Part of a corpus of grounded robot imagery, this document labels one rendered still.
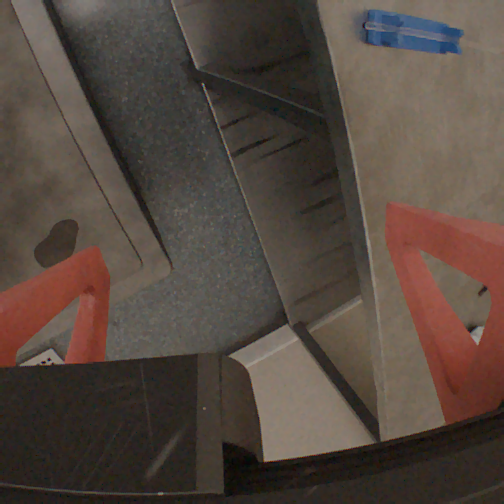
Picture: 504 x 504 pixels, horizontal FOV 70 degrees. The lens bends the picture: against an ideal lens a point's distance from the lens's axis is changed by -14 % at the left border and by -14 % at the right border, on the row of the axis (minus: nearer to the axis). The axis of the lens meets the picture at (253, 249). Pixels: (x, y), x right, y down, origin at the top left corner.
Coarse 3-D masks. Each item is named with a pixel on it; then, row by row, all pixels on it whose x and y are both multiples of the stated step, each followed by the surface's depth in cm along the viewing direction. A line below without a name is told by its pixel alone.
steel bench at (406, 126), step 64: (192, 0) 82; (256, 0) 87; (320, 0) 29; (384, 0) 31; (448, 0) 33; (192, 64) 97; (256, 64) 96; (320, 64) 35; (384, 64) 35; (448, 64) 37; (256, 128) 105; (320, 128) 49; (384, 128) 38; (448, 128) 41; (256, 192) 115; (320, 192) 123; (384, 192) 42; (448, 192) 46; (320, 256) 136; (384, 256) 47; (384, 320) 54; (384, 384) 63
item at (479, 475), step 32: (480, 416) 4; (352, 448) 5; (384, 448) 4; (416, 448) 4; (448, 448) 4; (480, 448) 4; (256, 480) 4; (288, 480) 4; (320, 480) 4; (352, 480) 4; (384, 480) 4; (416, 480) 3; (448, 480) 3; (480, 480) 3
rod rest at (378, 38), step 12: (372, 12) 31; (384, 12) 31; (384, 24) 31; (396, 24) 30; (408, 24) 32; (420, 24) 33; (432, 24) 33; (444, 24) 33; (372, 36) 32; (384, 36) 31; (396, 36) 30; (408, 36) 33; (456, 36) 32; (408, 48) 33; (420, 48) 34; (432, 48) 34; (444, 48) 34; (456, 48) 33
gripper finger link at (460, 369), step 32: (416, 224) 11; (448, 224) 9; (480, 224) 8; (416, 256) 12; (448, 256) 9; (480, 256) 8; (416, 288) 11; (416, 320) 12; (448, 320) 11; (448, 352) 10; (480, 352) 8; (448, 384) 10; (480, 384) 8; (448, 416) 10
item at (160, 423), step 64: (0, 320) 7; (0, 384) 5; (64, 384) 5; (128, 384) 5; (192, 384) 5; (0, 448) 4; (64, 448) 4; (128, 448) 4; (192, 448) 4; (256, 448) 5
